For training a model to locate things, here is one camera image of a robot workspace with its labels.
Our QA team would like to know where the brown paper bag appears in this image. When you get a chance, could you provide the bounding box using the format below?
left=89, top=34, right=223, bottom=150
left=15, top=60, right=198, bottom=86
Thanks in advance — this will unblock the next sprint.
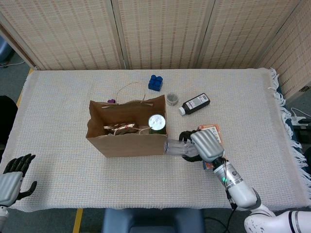
left=86, top=82, right=169, bottom=158

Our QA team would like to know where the white woven tablecloth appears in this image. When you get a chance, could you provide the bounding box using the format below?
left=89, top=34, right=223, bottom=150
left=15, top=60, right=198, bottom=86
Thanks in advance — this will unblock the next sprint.
left=0, top=67, right=311, bottom=213

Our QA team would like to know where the blue building block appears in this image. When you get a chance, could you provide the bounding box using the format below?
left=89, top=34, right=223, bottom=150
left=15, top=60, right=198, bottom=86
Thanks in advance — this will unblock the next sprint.
left=148, top=74, right=163, bottom=92

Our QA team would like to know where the dark brown medicine bottle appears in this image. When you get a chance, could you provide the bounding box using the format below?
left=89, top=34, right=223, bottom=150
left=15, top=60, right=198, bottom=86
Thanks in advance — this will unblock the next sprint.
left=178, top=94, right=211, bottom=116

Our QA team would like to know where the black chair back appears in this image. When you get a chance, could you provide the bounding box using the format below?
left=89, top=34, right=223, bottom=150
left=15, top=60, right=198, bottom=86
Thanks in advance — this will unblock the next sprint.
left=0, top=95, right=18, bottom=146

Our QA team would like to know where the blue barrel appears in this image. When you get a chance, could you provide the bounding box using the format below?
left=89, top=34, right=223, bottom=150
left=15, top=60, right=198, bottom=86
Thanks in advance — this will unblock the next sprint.
left=0, top=35, right=13, bottom=64

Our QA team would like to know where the blue padded seat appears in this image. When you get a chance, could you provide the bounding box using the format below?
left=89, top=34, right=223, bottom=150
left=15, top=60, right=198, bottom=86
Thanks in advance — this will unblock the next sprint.
left=101, top=208, right=205, bottom=233

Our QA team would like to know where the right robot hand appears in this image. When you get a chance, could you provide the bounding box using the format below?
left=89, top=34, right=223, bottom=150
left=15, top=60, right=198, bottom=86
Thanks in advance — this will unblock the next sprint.
left=178, top=129, right=225, bottom=163

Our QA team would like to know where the orange biscuit box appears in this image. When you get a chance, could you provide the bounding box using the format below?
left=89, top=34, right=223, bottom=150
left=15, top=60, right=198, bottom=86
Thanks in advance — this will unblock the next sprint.
left=198, top=124, right=225, bottom=170

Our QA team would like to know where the woven folding screen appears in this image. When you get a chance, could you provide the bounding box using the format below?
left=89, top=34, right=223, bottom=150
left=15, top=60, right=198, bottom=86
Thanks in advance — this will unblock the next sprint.
left=0, top=0, right=311, bottom=98

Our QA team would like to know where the green chips can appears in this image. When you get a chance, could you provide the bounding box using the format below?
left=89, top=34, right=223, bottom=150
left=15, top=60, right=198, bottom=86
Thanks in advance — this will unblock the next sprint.
left=148, top=114, right=168, bottom=134

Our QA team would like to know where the clear plastic water bottle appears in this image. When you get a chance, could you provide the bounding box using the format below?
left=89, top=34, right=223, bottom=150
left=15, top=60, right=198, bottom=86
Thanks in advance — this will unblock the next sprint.
left=164, top=138, right=199, bottom=157

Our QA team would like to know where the gold foil snack packet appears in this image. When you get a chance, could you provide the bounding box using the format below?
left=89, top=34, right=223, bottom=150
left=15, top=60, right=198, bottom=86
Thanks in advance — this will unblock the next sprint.
left=104, top=122, right=137, bottom=135

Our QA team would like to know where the white power strip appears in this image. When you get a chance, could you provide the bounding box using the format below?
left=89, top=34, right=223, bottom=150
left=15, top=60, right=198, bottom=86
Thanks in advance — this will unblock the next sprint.
left=290, top=108, right=308, bottom=126

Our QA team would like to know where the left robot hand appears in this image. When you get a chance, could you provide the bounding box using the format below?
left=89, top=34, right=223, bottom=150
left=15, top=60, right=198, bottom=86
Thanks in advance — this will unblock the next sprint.
left=0, top=153, right=37, bottom=207

